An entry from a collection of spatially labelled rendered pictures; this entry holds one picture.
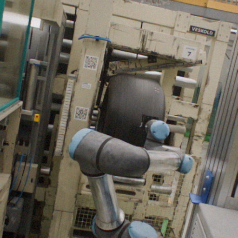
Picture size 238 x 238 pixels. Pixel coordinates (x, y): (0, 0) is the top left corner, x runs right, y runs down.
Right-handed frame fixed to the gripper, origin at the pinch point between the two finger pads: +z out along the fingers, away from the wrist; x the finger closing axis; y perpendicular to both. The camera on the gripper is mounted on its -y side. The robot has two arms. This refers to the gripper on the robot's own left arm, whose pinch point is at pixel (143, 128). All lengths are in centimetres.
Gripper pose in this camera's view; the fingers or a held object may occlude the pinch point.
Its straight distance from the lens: 173.8
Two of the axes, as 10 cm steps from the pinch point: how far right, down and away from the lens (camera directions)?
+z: -1.3, -0.6, 9.9
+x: -9.8, -1.8, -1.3
